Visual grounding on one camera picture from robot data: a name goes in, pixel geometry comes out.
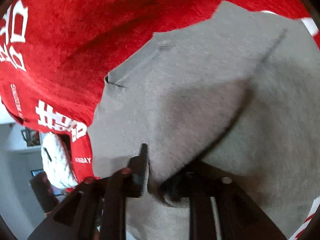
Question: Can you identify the grey knit sweater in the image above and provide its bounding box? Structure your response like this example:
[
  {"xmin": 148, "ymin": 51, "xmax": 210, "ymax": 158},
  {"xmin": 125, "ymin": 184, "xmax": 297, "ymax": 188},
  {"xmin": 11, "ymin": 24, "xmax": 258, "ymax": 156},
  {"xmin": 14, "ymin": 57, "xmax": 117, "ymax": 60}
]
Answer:
[{"xmin": 88, "ymin": 2, "xmax": 319, "ymax": 239}]

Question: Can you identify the white patterned pillow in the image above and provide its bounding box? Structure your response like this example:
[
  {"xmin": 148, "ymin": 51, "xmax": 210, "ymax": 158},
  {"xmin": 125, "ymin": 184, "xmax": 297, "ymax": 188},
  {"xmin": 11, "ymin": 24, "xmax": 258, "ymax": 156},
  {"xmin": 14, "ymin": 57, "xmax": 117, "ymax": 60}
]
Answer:
[{"xmin": 41, "ymin": 133, "xmax": 78, "ymax": 190}]

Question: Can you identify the framed picture on shelf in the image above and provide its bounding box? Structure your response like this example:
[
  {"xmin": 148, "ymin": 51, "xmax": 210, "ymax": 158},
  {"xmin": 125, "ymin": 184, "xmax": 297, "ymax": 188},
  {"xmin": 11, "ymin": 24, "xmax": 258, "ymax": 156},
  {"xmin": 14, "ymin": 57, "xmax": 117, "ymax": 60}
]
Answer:
[{"xmin": 21, "ymin": 128, "xmax": 41, "ymax": 147}]

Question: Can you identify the red printed sofa blanket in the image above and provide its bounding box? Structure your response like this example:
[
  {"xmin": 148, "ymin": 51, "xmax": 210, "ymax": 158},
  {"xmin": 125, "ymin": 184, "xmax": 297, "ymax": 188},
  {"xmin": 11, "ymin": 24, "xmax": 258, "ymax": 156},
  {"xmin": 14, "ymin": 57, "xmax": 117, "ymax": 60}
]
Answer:
[{"xmin": 1, "ymin": 0, "xmax": 319, "ymax": 239}]

